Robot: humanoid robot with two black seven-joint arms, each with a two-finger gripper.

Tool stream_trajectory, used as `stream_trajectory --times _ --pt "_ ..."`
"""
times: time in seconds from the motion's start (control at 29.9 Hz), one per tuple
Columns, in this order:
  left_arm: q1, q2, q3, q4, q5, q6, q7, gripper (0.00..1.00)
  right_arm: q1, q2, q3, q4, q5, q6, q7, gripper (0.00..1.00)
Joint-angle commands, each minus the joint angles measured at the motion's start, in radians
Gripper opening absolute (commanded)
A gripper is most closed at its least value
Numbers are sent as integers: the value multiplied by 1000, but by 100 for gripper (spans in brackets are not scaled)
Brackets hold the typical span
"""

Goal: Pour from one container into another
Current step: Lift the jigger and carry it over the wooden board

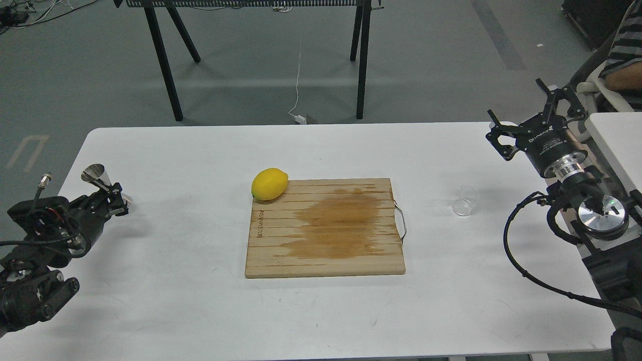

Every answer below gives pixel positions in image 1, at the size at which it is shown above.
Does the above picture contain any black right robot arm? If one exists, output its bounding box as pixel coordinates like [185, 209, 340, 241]
[486, 79, 640, 318]

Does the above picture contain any yellow lemon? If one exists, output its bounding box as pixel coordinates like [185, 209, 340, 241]
[251, 167, 289, 201]

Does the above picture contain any black metal table frame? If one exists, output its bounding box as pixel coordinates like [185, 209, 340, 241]
[114, 1, 384, 123]

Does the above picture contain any steel double jigger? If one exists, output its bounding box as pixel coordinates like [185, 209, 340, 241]
[81, 163, 117, 195]

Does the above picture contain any small clear glass cup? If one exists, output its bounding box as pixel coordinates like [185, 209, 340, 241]
[451, 185, 480, 217]

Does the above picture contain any white chair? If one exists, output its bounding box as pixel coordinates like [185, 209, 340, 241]
[568, 31, 635, 114]

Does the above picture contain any wooden cutting board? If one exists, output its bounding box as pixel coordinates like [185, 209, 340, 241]
[245, 178, 406, 279]

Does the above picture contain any white cable with plug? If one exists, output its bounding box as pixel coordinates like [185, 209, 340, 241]
[287, 50, 307, 125]

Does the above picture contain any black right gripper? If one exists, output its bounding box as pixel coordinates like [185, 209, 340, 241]
[486, 78, 588, 179]

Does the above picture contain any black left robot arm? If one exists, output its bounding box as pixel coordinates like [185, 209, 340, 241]
[1, 163, 131, 334]

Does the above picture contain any person in striped shirt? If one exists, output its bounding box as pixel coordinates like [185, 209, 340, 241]
[600, 1, 641, 112]

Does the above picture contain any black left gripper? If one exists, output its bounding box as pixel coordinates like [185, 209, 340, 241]
[50, 183, 130, 254]

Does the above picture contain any white side table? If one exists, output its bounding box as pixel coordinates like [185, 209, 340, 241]
[585, 112, 641, 192]

